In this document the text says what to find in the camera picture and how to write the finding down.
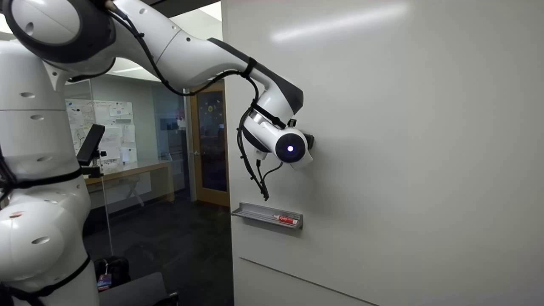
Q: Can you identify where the white whiteboard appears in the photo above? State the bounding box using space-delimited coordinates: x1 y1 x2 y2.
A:
220 0 544 306

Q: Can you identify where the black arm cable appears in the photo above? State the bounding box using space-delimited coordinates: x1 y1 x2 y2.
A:
107 6 285 203

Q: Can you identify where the large white wall poster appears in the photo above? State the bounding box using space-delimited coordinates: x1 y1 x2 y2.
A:
64 99 95 155

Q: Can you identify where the red dry-erase marker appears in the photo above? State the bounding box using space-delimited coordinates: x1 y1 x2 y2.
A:
271 213 300 227

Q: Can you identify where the grey aluminium marker tray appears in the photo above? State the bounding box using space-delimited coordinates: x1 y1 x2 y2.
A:
229 201 304 234

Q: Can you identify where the small white wall poster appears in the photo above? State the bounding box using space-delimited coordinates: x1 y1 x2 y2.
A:
91 101 139 169

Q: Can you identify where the dark flat panel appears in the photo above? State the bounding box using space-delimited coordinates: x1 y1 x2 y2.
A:
96 271 181 306

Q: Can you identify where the wooden door with glass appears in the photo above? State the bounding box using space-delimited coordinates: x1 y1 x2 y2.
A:
185 84 231 210

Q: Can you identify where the black phone on mount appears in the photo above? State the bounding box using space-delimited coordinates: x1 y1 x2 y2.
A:
74 123 107 169

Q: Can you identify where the wooden desk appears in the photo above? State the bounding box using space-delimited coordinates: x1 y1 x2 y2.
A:
83 160 176 210

